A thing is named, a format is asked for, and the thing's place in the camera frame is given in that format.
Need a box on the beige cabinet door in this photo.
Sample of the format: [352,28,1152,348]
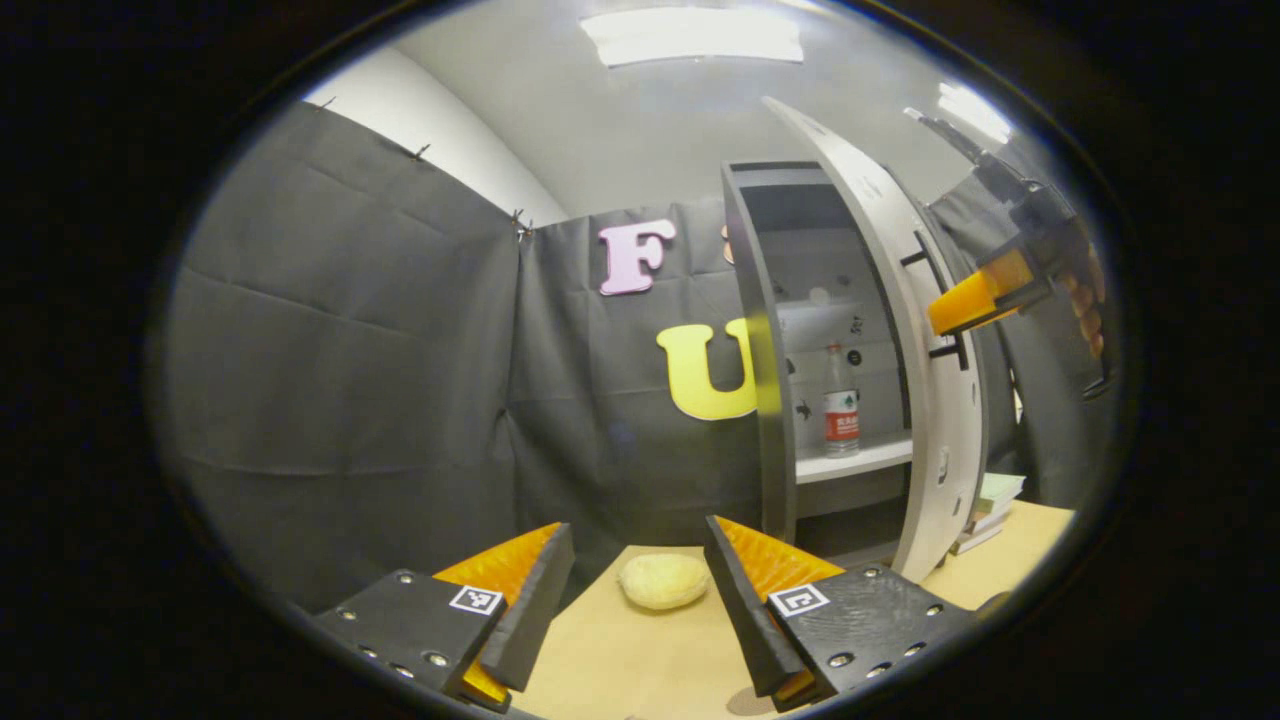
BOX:
[762,96,993,584]

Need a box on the yellow sponge ball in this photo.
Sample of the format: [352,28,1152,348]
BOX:
[617,553,711,612]

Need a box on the round brown coaster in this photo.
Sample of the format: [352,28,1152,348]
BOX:
[727,687,791,717]

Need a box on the grey book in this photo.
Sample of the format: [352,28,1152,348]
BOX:
[948,520,1007,557]

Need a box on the green notebook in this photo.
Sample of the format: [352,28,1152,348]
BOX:
[975,472,1027,516]

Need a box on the large ceiling light panel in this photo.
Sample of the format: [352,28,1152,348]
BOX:
[580,7,805,68]

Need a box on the clear bottle red label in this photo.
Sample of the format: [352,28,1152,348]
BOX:
[822,343,862,459]

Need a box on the black backdrop cloth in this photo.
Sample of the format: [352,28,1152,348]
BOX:
[165,100,1111,611]

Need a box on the dark grey cabinet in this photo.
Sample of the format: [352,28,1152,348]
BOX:
[720,160,931,571]

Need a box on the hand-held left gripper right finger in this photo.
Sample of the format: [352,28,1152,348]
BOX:
[703,514,976,713]

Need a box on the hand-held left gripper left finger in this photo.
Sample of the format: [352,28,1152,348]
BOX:
[312,521,577,713]

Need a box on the black door handle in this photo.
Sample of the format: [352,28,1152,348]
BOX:
[898,228,973,373]

